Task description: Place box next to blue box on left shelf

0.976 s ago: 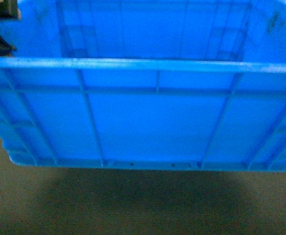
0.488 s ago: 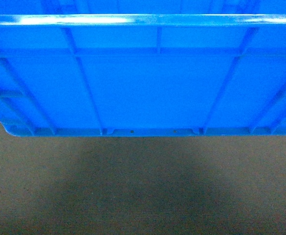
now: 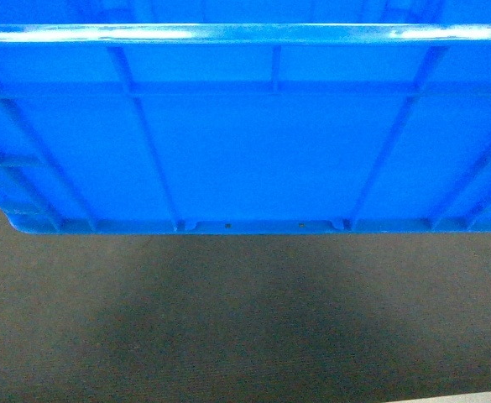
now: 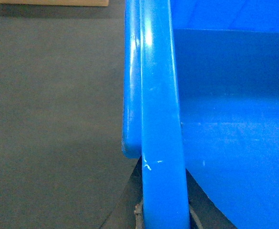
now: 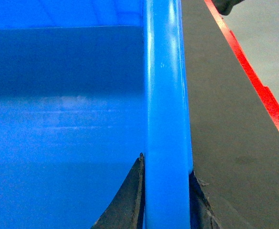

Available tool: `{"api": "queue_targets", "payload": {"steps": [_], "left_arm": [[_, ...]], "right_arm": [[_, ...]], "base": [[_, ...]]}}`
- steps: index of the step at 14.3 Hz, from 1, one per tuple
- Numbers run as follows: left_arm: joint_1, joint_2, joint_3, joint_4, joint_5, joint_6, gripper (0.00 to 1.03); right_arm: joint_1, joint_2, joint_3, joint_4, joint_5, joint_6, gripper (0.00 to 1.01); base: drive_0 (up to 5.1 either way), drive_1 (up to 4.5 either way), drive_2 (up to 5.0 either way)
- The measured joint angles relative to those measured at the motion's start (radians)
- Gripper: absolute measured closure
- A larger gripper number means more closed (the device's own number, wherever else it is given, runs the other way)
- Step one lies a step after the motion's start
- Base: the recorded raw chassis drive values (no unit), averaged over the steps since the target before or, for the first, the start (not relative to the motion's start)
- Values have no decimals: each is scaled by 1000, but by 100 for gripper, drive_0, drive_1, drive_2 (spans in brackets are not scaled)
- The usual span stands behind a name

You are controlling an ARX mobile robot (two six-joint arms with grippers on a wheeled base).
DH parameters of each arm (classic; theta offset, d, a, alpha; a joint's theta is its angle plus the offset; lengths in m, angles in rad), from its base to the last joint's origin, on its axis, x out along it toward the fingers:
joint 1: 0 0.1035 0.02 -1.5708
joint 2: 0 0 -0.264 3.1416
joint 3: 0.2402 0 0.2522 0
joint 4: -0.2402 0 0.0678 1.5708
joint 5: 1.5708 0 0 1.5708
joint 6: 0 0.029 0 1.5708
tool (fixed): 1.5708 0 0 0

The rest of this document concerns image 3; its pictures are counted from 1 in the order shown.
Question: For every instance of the large blue plastic crate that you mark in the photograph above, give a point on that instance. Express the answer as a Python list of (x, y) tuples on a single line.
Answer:
[(245, 117)]

